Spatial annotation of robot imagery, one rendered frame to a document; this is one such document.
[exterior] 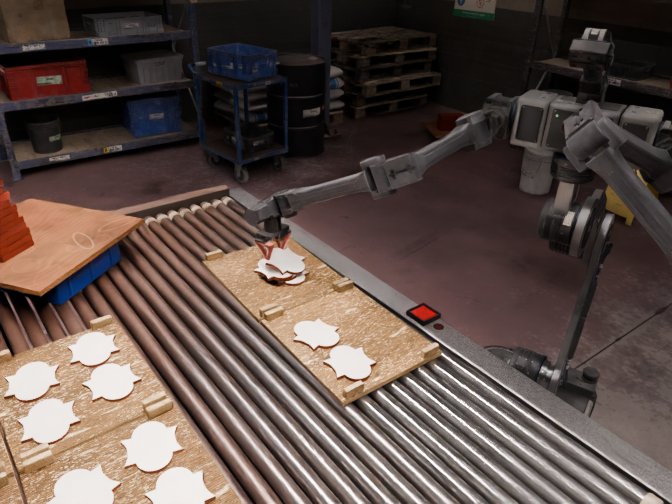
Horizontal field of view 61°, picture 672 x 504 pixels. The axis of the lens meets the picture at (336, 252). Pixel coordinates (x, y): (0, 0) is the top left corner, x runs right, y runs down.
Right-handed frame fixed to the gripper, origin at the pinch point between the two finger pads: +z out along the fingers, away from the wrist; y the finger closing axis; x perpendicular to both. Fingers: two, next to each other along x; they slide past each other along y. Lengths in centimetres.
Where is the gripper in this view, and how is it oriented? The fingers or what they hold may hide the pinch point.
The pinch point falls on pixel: (274, 253)
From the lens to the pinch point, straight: 191.3
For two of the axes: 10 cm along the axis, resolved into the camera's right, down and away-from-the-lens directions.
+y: -5.2, 4.2, -7.4
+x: 8.5, 2.5, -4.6
